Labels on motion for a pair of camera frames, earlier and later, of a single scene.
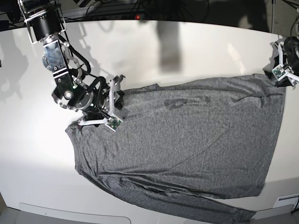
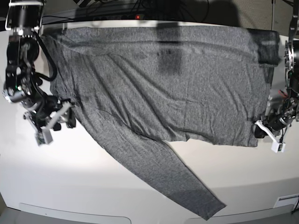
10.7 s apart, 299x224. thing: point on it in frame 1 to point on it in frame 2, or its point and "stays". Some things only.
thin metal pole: [272, 16] stays
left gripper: [94, 104] to [46, 107]
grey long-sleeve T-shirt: [180, 144] to [141, 86]
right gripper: [282, 72] to [274, 122]
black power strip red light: [119, 17] stays
